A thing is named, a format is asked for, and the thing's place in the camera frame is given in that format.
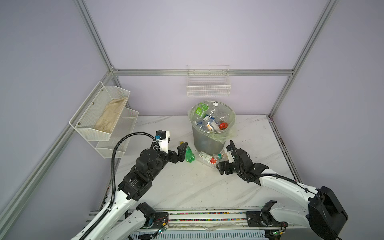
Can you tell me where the green soda bottle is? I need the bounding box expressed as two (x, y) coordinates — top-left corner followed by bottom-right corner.
(185, 146), (195, 163)

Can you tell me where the clear bottle green cap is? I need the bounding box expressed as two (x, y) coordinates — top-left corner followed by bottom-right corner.
(217, 152), (229, 161)

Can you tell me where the white red label bottle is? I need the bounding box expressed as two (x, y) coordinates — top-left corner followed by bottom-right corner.
(198, 152), (223, 168)

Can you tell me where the clear bottle orange cap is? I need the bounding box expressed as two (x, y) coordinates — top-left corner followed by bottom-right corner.
(203, 116), (220, 132)

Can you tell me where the small green label bottle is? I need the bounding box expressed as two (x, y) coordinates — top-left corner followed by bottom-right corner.
(195, 102), (209, 119)

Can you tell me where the red label small bottle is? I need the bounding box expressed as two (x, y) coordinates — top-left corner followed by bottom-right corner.
(219, 122), (229, 131)

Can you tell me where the blue label round bottle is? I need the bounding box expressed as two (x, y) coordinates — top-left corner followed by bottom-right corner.
(207, 101), (222, 119)

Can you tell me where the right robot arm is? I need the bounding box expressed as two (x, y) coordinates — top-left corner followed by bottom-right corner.
(216, 141), (349, 240)

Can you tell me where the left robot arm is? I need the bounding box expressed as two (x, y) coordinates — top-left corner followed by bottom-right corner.
(74, 131), (188, 240)

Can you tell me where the green plastic bin liner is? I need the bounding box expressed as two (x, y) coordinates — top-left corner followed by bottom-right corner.
(188, 100), (236, 143)

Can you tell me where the grey mesh waste bin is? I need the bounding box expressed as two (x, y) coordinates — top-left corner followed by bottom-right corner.
(188, 100), (237, 157)

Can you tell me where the lower white mesh shelf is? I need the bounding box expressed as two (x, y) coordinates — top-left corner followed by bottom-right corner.
(96, 108), (139, 159)

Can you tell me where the white mesh shelf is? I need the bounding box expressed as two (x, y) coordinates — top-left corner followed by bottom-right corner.
(69, 82), (131, 142)
(96, 108), (139, 159)

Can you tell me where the beige cloth in shelf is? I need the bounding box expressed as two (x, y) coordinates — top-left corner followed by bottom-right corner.
(94, 97), (128, 134)

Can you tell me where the upper white mesh shelf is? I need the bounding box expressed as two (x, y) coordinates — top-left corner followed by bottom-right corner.
(69, 82), (131, 142)

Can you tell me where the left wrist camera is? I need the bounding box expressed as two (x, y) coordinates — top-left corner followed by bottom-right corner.
(155, 130), (170, 154)

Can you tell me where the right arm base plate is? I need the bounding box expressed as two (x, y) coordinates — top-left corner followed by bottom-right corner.
(246, 211), (270, 228)

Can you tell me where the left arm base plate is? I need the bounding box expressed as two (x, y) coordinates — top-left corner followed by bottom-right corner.
(147, 212), (169, 229)

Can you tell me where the aluminium front rail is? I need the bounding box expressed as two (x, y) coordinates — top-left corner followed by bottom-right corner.
(86, 207), (310, 232)

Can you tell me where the white wire wall basket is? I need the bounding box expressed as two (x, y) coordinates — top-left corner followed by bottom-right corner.
(187, 65), (232, 97)

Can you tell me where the aluminium frame back rail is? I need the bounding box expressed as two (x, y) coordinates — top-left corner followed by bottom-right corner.
(114, 69), (294, 77)

